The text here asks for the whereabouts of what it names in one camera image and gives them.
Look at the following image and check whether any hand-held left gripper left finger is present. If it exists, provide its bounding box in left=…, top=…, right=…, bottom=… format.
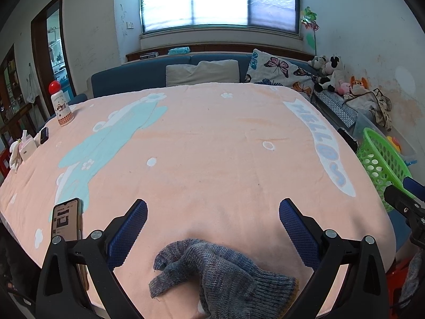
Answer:
left=35, top=199, right=148, bottom=319

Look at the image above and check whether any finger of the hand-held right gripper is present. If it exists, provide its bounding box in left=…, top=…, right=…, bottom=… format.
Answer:
left=402, top=177, right=425, bottom=203
left=383, top=184, right=425, bottom=221

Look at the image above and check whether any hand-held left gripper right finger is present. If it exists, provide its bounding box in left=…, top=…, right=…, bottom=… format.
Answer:
left=279, top=198, right=390, bottom=319

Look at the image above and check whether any green plastic basket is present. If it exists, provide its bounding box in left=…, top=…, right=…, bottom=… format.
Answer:
left=357, top=127, right=414, bottom=213

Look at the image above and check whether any person's right hand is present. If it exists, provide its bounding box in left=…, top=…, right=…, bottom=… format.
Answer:
left=398, top=249, right=425, bottom=310

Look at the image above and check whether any red stool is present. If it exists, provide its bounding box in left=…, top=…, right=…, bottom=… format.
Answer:
left=385, top=257, right=412, bottom=306

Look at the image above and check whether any black smartphone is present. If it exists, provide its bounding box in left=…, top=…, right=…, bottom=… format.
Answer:
left=50, top=198, right=90, bottom=291

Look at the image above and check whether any clear storage box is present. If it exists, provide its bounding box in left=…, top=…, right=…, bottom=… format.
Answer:
left=352, top=110, right=417, bottom=167

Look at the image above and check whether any grey knit glove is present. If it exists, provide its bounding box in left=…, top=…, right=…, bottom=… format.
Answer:
left=148, top=238, right=299, bottom=319

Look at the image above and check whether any beige printed cloth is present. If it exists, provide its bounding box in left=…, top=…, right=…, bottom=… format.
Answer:
left=343, top=88, right=392, bottom=132

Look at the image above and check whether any pink printed blanket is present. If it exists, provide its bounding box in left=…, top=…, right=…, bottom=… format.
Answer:
left=0, top=83, right=397, bottom=313

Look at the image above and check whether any grey patterned mat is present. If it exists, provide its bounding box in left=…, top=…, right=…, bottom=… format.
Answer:
left=314, top=90, right=359, bottom=127

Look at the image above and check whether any orange fox plush toy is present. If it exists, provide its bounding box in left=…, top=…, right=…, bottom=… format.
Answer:
left=349, top=76, right=370, bottom=95

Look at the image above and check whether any pink white tissue pack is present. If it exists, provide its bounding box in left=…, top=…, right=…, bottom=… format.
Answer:
left=18, top=131, right=39, bottom=163

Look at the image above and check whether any white crumpled cloth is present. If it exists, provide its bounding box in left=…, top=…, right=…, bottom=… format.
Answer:
left=8, top=141, right=23, bottom=173

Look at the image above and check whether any red capped white bottle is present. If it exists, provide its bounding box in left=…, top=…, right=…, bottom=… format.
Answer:
left=49, top=81, right=74, bottom=127

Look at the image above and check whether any cow plush toy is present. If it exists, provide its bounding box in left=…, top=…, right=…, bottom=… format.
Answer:
left=314, top=55, right=347, bottom=93

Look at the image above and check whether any blue sofa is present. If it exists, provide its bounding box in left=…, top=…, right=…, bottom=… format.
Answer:
left=71, top=52, right=359, bottom=130

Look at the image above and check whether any grey white plush toy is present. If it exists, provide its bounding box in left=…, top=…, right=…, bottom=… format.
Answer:
left=307, top=56, right=328, bottom=70

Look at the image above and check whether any butterfly print cushion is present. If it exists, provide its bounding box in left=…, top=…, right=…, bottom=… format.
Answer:
left=244, top=49, right=317, bottom=98

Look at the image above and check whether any beige pillow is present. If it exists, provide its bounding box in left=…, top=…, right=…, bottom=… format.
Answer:
left=165, top=60, right=240, bottom=87

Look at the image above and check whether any wooden shelf cabinet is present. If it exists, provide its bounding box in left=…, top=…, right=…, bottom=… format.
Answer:
left=0, top=43, right=44, bottom=140

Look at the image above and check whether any wooden doorway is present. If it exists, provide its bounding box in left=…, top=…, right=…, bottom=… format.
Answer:
left=31, top=0, right=78, bottom=102

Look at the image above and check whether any colourful pinwheel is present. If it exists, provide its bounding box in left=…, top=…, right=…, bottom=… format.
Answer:
left=300, top=7, right=321, bottom=55

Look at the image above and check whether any window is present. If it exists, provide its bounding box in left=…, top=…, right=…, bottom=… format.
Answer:
left=139, top=0, right=301, bottom=37

